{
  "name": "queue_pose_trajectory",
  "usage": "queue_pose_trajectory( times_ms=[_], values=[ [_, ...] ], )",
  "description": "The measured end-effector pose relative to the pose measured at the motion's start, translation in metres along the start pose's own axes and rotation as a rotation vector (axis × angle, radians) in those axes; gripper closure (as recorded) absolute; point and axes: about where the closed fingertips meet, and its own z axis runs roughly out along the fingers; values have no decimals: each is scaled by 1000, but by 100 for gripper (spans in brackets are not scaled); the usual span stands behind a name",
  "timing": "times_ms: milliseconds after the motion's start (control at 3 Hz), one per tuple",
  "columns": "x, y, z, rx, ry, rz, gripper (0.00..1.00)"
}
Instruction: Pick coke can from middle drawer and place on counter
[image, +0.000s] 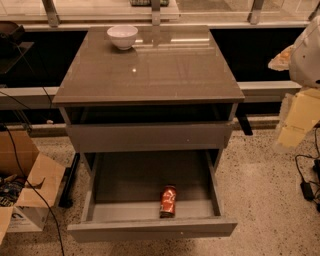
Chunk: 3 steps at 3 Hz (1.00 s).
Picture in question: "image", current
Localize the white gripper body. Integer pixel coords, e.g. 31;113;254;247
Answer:
289;16;320;88

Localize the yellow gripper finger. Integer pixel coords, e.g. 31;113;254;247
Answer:
268;45;294;71
276;88;320;149

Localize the red coke can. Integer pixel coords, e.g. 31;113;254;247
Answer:
160;185;177;218

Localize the closed grey top drawer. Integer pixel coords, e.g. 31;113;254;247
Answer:
66;123;232;153

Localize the grey drawer cabinet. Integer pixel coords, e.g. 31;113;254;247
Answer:
54;26;244;169

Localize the open grey middle drawer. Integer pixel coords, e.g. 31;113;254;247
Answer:
68;149;237;242

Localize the white ceramic bowl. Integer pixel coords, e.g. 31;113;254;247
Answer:
107;25;138;50

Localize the dark object on left shelf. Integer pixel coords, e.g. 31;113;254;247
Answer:
0;21;25;55

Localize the open cardboard box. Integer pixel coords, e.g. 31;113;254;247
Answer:
0;131;65;243

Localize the black power adapter with cable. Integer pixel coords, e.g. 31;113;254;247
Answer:
294;128;320;212

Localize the black floor cable left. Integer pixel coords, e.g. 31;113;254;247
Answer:
0;89;66;256

